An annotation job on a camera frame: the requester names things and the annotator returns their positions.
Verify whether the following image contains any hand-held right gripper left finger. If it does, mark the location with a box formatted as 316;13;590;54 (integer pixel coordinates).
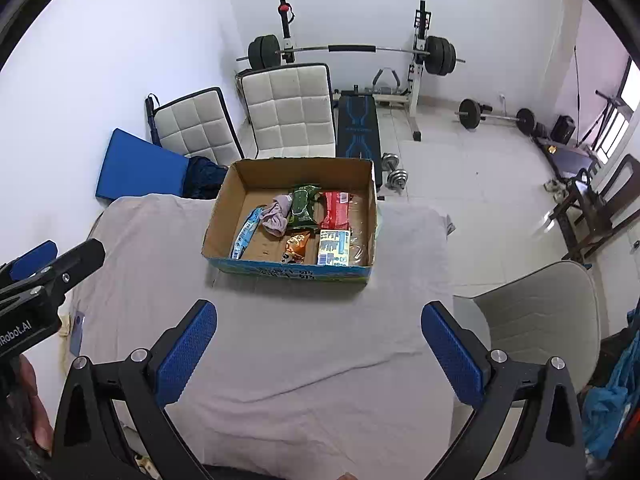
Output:
50;299;218;480

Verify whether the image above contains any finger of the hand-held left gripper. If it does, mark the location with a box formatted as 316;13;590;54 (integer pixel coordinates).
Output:
0;241;58;286
27;238;107;306

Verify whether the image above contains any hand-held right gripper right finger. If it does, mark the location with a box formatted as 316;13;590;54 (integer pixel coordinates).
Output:
421;301;586;480

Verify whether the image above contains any cardboard box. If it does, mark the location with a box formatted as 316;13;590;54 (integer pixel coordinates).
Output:
201;156;378;283

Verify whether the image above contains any long blue snack packet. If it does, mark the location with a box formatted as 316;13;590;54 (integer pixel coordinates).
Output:
229;206;263;261

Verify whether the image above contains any orange snack packet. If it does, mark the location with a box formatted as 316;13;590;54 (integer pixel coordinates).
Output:
280;231;312;265

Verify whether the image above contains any white blue tissue pack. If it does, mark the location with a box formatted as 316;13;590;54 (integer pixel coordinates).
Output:
316;229;349;267

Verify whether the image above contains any lilac sock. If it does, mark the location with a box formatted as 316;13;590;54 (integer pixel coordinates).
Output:
257;195;294;237

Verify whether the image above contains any red snack packet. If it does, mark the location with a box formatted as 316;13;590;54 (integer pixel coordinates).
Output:
319;191;353;232

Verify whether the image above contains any green snack packet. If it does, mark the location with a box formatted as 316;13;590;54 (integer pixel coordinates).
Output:
286;184;321;233

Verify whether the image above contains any person's left hand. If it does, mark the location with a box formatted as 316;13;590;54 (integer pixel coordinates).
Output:
20;355;53;455

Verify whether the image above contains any blue smartphone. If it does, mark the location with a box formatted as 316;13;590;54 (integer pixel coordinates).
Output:
70;310;87;356

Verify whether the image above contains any beige plastic chair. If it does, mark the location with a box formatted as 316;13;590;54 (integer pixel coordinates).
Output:
452;260;603;396

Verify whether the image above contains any blue foam mat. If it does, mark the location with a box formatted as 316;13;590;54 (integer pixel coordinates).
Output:
94;128;191;206

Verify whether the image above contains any grey table cloth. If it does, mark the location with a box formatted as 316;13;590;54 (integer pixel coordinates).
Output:
67;194;456;471

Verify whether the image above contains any dark blue garment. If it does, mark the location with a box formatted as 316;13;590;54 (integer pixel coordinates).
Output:
182;156;228;200

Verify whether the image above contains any blue plastic bag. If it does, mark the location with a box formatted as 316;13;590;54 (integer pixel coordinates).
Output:
582;332;640;461

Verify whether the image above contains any white quilted chair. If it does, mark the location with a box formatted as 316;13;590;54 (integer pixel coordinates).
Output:
235;62;337;161
147;86;246;163

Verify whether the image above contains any dark wooden chair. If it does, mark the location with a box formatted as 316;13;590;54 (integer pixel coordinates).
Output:
547;167;608;261
575;154;640;261

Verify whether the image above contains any dark low exercise bench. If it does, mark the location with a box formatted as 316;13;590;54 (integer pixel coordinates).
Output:
532;135;601;181

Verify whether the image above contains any short barbell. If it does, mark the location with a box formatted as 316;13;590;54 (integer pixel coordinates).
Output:
454;98;537;136

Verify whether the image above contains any black blue weight bench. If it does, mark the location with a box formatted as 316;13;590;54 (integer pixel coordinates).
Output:
334;90;383;201

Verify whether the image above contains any black speaker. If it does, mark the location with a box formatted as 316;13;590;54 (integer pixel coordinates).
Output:
552;115;577;143

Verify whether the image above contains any white barbell rack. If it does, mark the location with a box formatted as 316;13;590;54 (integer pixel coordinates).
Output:
277;0;433;142

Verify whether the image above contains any grey exercise machine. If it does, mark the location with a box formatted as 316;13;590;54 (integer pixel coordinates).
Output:
372;67;411;108

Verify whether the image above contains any black pole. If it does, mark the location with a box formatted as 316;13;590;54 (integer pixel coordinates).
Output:
572;45;583;131

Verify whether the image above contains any window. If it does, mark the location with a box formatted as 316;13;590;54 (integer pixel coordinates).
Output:
600;57;640;161

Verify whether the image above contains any racked barbell with black plates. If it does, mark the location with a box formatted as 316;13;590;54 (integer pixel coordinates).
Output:
236;35;466;78

